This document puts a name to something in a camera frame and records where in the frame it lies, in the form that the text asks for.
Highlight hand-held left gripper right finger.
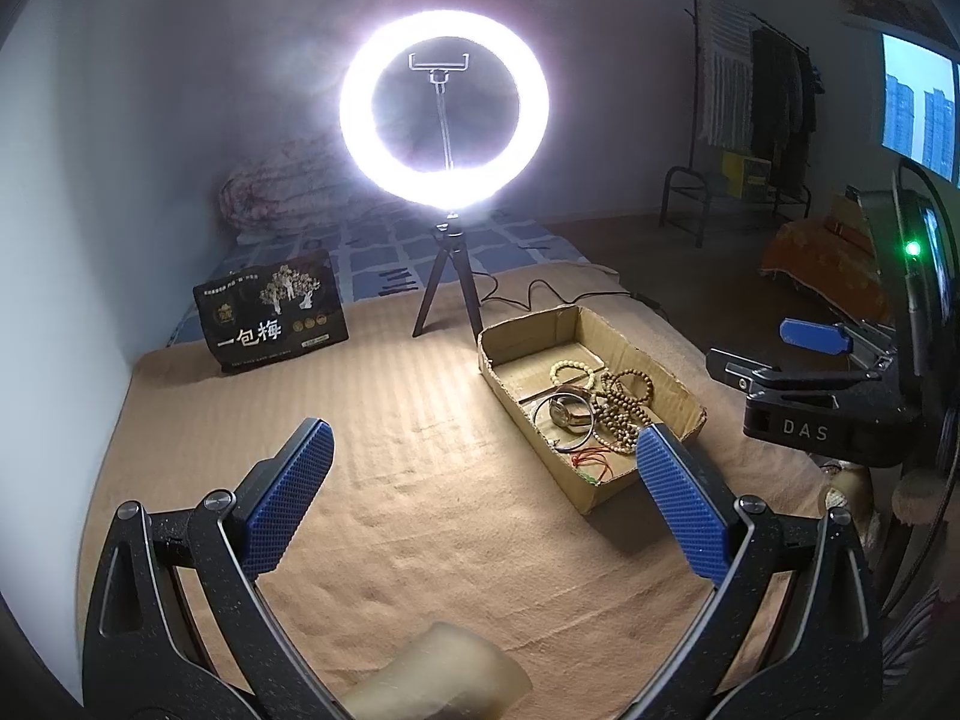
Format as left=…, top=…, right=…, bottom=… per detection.
left=635, top=422, right=884, bottom=720

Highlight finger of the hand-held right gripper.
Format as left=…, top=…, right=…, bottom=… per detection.
left=778, top=319, right=897, bottom=357
left=709, top=349, right=897, bottom=400

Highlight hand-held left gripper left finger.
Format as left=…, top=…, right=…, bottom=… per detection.
left=82, top=418, right=353, bottom=720

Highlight green pendant with red cord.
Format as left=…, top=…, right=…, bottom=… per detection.
left=551, top=439, right=642, bottom=485

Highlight brown bead necklace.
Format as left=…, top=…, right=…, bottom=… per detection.
left=591, top=369, right=655, bottom=455

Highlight blue bangle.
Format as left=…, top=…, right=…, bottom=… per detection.
left=532, top=390, right=599, bottom=452

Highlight wristwatch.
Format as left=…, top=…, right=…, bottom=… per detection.
left=521, top=384, right=597, bottom=430

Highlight cardboard box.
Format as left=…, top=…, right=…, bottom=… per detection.
left=478, top=305, right=708, bottom=516

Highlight cream bead bracelet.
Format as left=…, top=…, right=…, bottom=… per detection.
left=550, top=358, right=606, bottom=392

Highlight person's right hand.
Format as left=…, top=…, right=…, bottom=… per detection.
left=820, top=463, right=944, bottom=537

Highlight orange cloth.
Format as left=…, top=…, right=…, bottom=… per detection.
left=759, top=195, right=897, bottom=323

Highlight black printed box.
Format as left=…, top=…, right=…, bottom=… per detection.
left=193, top=247, right=351, bottom=376

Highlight yellow box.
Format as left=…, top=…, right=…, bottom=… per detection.
left=721, top=152, right=773, bottom=200

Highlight dark hanging clothes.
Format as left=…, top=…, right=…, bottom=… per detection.
left=750, top=26, right=820, bottom=190

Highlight beige soft object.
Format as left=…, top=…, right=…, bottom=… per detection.
left=351, top=621, right=535, bottom=720

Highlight window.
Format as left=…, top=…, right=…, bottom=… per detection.
left=881, top=34, right=960, bottom=188

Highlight white knit garment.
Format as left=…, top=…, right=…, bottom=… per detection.
left=697, top=0, right=755, bottom=152

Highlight black cable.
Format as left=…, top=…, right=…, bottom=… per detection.
left=480, top=277, right=661, bottom=314

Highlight wall picture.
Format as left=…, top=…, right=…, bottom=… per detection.
left=834, top=0, right=946, bottom=35

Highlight ring light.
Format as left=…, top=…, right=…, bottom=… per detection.
left=339, top=9, right=551, bottom=212

